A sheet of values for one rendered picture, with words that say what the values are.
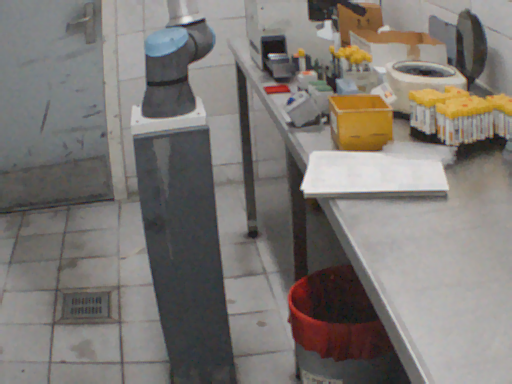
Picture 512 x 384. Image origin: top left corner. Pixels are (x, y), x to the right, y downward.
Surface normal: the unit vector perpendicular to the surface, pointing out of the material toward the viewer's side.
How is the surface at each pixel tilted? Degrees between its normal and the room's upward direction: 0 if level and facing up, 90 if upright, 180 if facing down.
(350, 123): 90
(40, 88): 90
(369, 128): 90
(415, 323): 0
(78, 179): 90
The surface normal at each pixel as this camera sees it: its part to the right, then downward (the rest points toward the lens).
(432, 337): -0.07, -0.93
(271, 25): 0.14, 0.36
